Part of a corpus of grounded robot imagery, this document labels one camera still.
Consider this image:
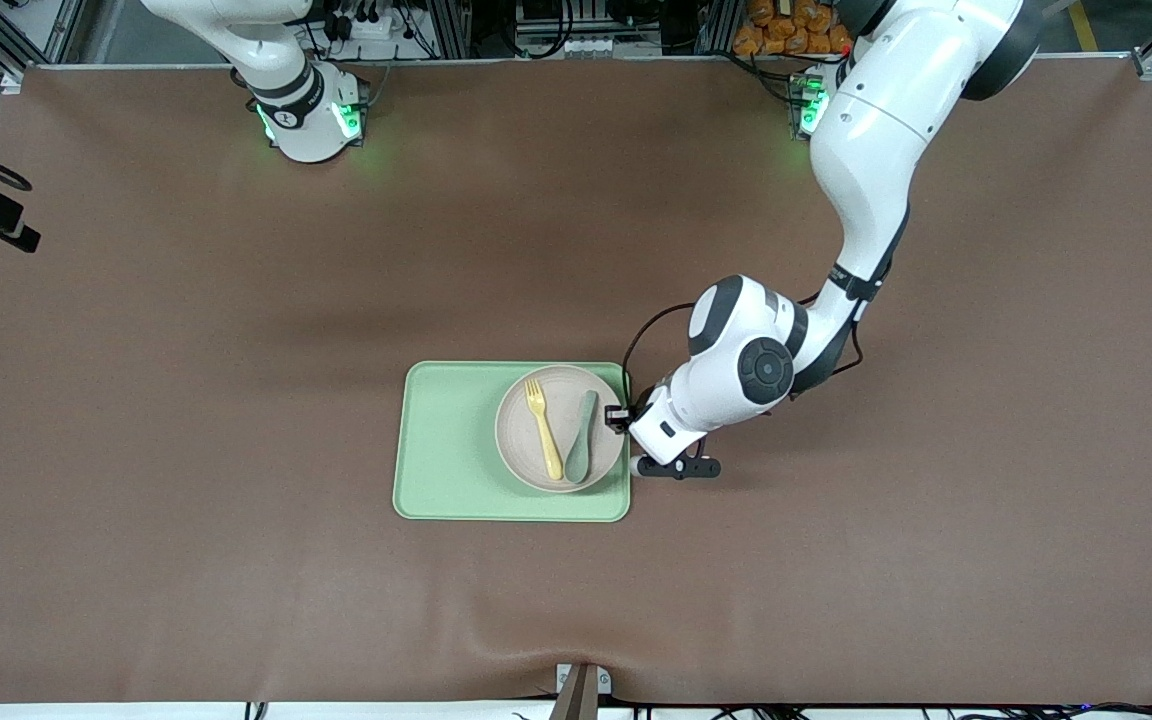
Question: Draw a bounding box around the yellow plastic fork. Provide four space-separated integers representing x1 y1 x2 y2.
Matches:
524 378 565 481

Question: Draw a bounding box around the brown table mat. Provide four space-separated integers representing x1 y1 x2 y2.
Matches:
0 57 1152 706

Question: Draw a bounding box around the metal table clamp bracket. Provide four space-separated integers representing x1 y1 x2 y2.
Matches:
554 662 614 720

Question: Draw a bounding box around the white connector block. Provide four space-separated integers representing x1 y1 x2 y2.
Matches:
534 35 619 58

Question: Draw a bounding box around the orange snack bag pile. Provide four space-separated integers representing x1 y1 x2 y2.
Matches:
733 0 852 57

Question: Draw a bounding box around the light green rectangular tray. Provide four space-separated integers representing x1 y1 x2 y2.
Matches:
393 361 632 523

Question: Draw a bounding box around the white power strip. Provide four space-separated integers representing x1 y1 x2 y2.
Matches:
329 8 399 43

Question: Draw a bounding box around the aluminium frame post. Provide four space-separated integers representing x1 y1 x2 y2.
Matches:
434 0 473 59
704 0 743 56

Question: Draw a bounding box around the round white plate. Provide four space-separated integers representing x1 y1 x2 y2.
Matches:
494 365 627 494

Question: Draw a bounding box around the green plastic spoon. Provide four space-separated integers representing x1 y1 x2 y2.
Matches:
564 390 600 484

